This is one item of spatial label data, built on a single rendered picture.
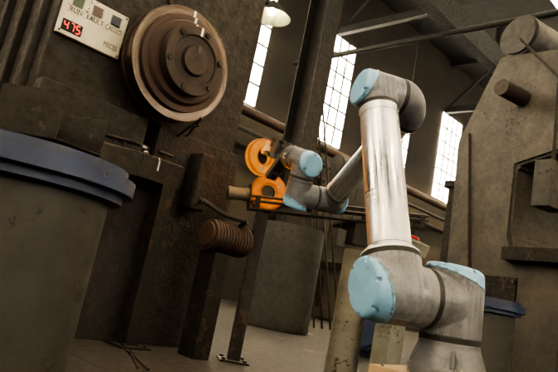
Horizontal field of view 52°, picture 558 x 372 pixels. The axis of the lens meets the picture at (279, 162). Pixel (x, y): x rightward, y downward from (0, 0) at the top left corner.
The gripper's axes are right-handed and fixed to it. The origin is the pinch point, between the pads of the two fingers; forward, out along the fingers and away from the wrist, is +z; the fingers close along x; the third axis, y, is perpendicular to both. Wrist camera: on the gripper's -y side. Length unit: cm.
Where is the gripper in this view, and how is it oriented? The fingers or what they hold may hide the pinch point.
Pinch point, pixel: (263, 152)
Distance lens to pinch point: 237.7
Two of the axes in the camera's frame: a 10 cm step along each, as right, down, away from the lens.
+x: -8.0, -2.9, -5.3
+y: 3.5, -9.4, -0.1
